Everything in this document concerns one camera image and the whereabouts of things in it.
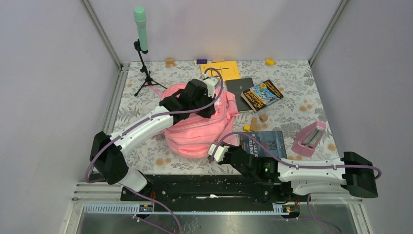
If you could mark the small natural wooden block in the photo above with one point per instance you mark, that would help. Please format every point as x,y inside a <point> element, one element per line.
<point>263,118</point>

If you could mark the black tablet case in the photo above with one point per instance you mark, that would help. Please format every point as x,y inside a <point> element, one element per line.
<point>236,87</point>

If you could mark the black microphone tripod stand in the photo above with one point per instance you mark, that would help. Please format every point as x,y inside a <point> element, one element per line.
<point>149,81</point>

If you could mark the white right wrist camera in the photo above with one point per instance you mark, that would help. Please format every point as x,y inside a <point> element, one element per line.
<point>216,152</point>

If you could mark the grey slotted cable duct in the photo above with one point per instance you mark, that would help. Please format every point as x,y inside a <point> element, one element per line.
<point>148,209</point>

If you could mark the natural block at back right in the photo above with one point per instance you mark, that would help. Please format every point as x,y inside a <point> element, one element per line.
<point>217,60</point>

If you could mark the purple block at back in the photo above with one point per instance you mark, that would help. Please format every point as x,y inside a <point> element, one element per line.
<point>201,61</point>

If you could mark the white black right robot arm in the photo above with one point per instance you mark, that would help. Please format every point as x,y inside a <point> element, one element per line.
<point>351,172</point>

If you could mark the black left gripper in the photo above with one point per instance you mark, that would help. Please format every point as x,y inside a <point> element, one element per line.
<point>208,112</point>

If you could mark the yellow block at back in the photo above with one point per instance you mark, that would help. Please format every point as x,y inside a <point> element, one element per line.
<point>269,62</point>

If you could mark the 169-Storey Treehouse book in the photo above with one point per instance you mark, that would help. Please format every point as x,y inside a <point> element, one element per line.
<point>261,95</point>

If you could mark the Nineteen Eighty-Four blue book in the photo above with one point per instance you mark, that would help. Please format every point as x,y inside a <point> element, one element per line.
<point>273,141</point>

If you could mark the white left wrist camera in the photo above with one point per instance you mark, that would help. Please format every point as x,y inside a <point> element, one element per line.
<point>212,83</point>

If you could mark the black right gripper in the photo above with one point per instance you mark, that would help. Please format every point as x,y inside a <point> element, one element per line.
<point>231,148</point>

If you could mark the floral table mat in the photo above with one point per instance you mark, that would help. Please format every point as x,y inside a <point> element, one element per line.
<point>300,106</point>

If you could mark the yellow wooden block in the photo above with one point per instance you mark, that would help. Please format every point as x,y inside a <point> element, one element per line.
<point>246,128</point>

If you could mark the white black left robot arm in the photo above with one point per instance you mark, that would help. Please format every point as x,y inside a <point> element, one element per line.
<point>109,151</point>

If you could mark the pink student backpack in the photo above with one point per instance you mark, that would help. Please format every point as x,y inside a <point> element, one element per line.
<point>192,137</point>

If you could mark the long natural wooden block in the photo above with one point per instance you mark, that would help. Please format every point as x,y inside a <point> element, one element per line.
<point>254,124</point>

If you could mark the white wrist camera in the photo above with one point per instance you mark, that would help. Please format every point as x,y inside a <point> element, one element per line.
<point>212,83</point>
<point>216,152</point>

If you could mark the green microphone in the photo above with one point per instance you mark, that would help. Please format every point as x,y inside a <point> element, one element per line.
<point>140,18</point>

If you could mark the yellow book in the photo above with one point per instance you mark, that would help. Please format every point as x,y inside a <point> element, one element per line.
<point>228,69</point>

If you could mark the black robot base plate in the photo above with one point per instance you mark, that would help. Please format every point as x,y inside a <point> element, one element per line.
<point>214,191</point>

